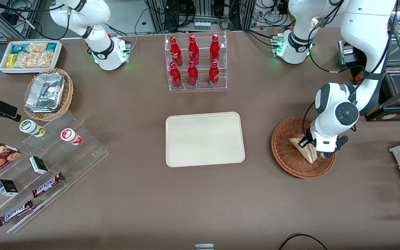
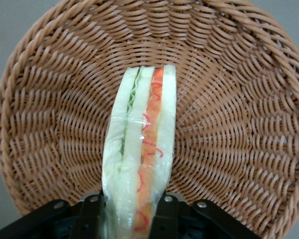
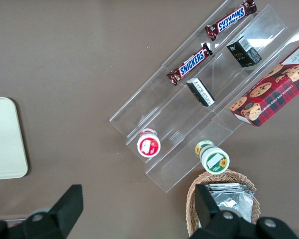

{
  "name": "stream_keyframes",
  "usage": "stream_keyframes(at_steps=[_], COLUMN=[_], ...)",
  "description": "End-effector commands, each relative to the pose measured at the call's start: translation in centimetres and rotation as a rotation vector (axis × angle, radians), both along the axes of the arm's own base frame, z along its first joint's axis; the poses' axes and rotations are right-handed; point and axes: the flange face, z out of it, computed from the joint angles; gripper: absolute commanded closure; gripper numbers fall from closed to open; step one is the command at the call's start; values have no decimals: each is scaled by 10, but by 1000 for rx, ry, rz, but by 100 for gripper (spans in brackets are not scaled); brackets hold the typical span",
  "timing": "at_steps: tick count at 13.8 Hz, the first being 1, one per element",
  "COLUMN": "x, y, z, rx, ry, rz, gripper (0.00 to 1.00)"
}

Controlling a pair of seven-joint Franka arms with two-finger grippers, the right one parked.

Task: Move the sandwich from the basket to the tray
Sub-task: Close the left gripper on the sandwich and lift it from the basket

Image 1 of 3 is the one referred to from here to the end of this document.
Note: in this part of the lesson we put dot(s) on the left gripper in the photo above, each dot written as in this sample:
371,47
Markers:
308,138

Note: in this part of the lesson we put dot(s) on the triangular sandwich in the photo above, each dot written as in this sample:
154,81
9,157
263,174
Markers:
307,154

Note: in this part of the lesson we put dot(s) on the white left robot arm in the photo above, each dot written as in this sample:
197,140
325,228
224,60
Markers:
366,34

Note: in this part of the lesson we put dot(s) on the brown round wicker basket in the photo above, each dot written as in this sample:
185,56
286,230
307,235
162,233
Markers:
286,152

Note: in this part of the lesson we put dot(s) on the light wicker basket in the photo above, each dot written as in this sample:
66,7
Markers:
68,93

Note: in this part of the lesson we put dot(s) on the cream plastic tray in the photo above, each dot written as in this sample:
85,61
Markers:
203,139

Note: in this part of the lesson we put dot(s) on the green sunflower yogurt cup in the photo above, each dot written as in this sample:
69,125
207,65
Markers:
30,127

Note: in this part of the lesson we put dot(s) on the white rectangular snack bin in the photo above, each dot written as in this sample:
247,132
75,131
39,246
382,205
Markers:
3,69

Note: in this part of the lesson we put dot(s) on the silver foil packets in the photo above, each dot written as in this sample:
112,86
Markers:
45,92

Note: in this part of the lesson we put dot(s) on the yellow snack packet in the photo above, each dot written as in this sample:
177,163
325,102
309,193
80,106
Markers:
10,60

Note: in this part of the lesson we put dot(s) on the clear bag of snacks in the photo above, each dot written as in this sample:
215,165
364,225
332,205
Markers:
36,47
33,59

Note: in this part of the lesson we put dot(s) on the small black box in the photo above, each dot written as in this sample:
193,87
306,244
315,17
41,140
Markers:
39,165
7,188

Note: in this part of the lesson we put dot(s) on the teal snack packet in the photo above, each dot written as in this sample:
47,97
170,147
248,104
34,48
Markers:
18,48
51,47

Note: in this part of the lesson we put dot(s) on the red strawberry yogurt cup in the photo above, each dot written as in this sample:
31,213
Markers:
69,136

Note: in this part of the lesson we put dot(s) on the black hot food warmer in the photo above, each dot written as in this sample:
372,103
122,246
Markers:
394,111

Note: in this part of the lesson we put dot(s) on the Snickers chocolate bar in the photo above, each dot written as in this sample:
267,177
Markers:
48,185
15,212

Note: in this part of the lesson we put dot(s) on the clear acrylic stepped stand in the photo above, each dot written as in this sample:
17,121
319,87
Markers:
82,156

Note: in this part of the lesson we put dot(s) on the red cola bottle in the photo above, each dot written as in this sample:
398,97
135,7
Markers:
175,52
175,76
214,74
192,75
215,50
193,51

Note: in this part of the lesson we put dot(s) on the clear acrylic bottle rack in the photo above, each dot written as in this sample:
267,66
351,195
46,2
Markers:
203,86

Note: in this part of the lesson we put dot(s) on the small grey device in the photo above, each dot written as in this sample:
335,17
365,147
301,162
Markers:
204,247

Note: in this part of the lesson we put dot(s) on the white power strip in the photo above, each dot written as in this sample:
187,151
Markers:
202,25

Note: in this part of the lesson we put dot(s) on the aluminium frame rack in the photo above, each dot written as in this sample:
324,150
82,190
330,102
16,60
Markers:
247,14

